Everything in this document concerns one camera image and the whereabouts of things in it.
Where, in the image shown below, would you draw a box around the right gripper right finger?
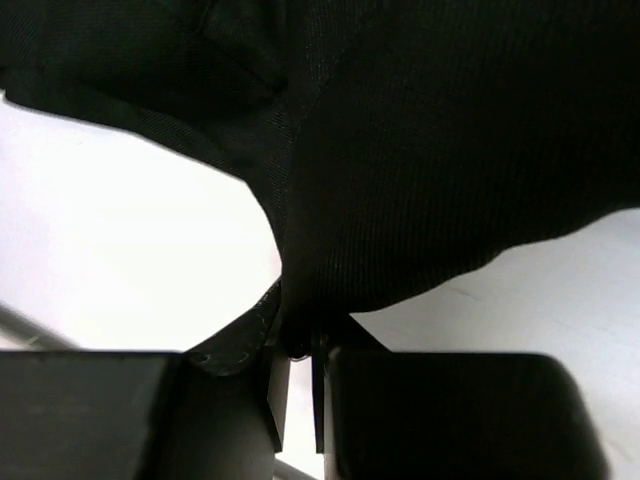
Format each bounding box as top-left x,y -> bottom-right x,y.
311,316 -> 610,480

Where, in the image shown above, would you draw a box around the black skirt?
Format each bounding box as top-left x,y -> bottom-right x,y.
1,1 -> 639,357

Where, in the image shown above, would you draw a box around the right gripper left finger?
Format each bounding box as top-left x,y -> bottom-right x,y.
0,279 -> 292,480

